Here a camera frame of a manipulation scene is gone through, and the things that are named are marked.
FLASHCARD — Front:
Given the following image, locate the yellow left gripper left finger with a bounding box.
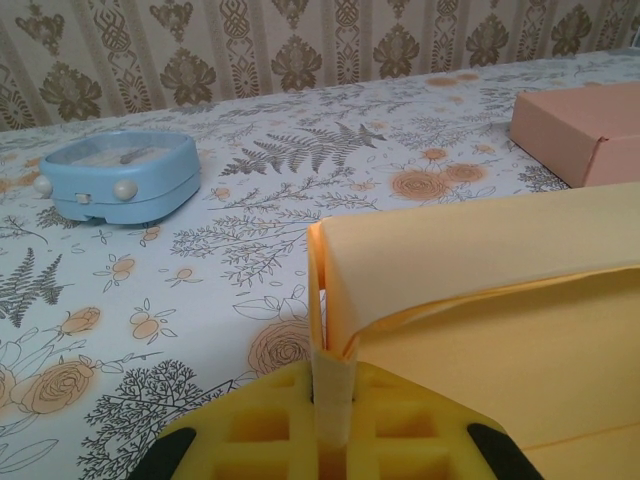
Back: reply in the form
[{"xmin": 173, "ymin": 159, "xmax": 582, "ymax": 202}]
[{"xmin": 132, "ymin": 362, "xmax": 321, "ymax": 480}]

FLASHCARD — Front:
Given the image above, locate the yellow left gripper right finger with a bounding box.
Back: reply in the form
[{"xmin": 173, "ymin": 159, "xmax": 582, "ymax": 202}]
[{"xmin": 347, "ymin": 360, "xmax": 544, "ymax": 480}]

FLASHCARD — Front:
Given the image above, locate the yellow paper box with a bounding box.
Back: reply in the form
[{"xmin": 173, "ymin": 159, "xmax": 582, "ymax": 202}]
[{"xmin": 305, "ymin": 180, "xmax": 640, "ymax": 480}]

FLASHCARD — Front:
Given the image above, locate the salmon pink paper box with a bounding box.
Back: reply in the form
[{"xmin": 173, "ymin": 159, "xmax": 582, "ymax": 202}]
[{"xmin": 509, "ymin": 82, "xmax": 640, "ymax": 190}]

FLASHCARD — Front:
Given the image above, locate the light blue alarm clock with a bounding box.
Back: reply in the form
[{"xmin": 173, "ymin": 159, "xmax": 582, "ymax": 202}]
[{"xmin": 33, "ymin": 130, "xmax": 202, "ymax": 230}]

